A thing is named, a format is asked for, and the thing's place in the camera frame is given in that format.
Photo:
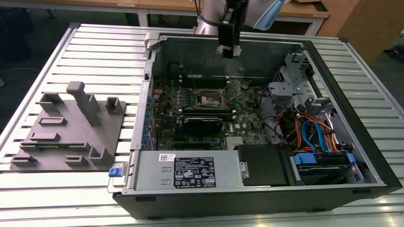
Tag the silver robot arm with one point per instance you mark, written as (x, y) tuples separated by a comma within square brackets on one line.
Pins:
[(209, 11)]

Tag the CPU socket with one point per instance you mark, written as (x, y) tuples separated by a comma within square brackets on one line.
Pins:
[(209, 99)]

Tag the black expansion slot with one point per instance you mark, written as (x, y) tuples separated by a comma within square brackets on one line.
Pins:
[(192, 146)]

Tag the grey metal drive cage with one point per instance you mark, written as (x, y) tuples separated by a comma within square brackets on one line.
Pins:
[(281, 92)]

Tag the green motherboard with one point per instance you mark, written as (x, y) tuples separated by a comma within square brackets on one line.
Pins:
[(249, 120)]

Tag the black graphics card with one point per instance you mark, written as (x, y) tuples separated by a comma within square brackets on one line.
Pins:
[(201, 127)]

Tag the silver chipset heatsink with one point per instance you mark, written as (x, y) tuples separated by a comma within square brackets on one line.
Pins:
[(235, 140)]

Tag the wooden cabinet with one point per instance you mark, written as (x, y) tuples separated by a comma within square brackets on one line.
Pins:
[(372, 23)]

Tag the black disk bay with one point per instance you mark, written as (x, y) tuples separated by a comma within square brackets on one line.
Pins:
[(268, 165)]

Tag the blue disk carrier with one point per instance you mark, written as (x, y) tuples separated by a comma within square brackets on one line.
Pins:
[(304, 159)]

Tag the silver power supply unit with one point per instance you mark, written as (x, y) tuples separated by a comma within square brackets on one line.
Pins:
[(148, 170)]

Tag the grey parts rack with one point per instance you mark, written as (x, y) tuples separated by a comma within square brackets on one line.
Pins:
[(72, 132)]

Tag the blue case latch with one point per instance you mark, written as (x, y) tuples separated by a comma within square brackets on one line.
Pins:
[(115, 172)]

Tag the black PC case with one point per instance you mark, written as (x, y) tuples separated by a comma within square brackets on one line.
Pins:
[(252, 205)]

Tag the wooden desk white frame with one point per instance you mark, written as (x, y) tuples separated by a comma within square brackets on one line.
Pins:
[(100, 2), (303, 11)]

